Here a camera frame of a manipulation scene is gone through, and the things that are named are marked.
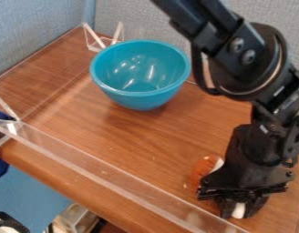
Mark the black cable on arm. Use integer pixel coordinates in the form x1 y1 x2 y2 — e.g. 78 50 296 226
190 48 223 96

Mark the toy mushroom brown cap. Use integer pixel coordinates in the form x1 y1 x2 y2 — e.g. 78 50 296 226
190 155 249 220

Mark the blue plastic bowl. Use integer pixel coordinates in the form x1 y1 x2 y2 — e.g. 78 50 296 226
90 39 191 111

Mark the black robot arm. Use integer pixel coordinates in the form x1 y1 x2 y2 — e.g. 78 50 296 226
151 0 299 218

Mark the black object at bottom left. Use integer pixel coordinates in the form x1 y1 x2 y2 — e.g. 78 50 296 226
0 212 31 233

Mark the grey box under table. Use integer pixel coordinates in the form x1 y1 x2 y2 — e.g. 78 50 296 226
44 203 100 233

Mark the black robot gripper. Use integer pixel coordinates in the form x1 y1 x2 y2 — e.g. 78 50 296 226
198 125 294 219

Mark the clear acrylic table barrier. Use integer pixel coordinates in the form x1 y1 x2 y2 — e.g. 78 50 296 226
0 21 299 233

